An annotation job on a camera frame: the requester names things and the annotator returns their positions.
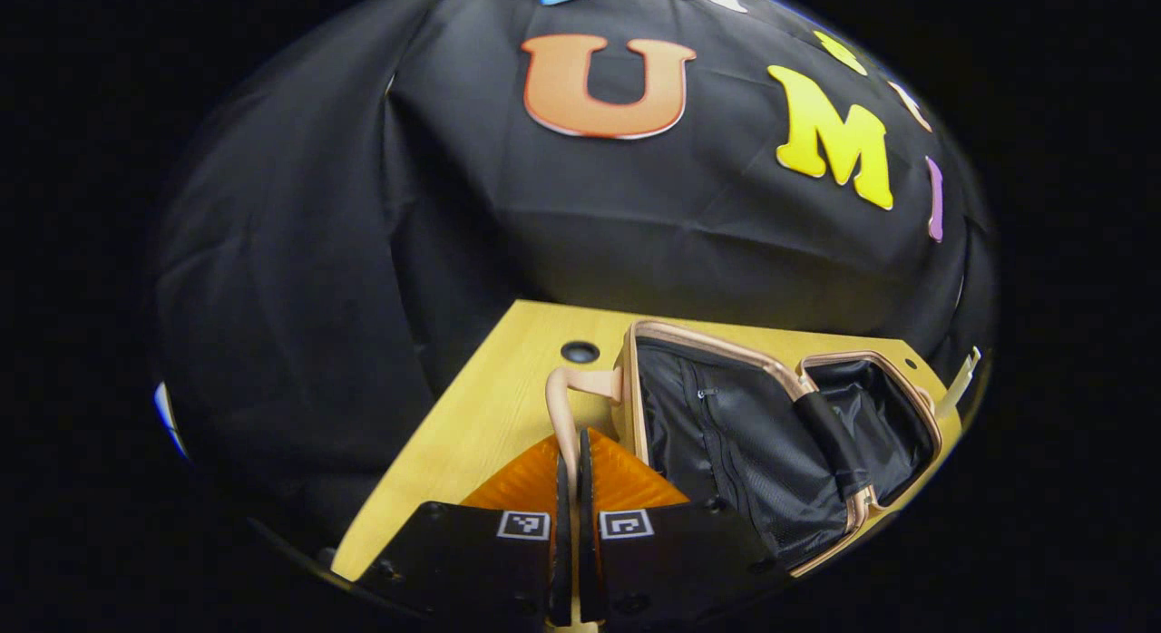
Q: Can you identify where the small pink suitcase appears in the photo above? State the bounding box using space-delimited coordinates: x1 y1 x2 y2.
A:
544 318 947 579

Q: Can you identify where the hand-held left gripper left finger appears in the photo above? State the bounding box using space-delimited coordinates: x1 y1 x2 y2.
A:
358 429 574 630

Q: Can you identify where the computer monitor screen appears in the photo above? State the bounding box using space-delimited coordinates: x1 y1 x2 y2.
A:
152 382 189 460

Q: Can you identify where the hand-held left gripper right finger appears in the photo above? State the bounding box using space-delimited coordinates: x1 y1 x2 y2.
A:
578 426 791 627

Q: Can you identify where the black backdrop cloth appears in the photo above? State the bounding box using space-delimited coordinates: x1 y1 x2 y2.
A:
150 0 999 561

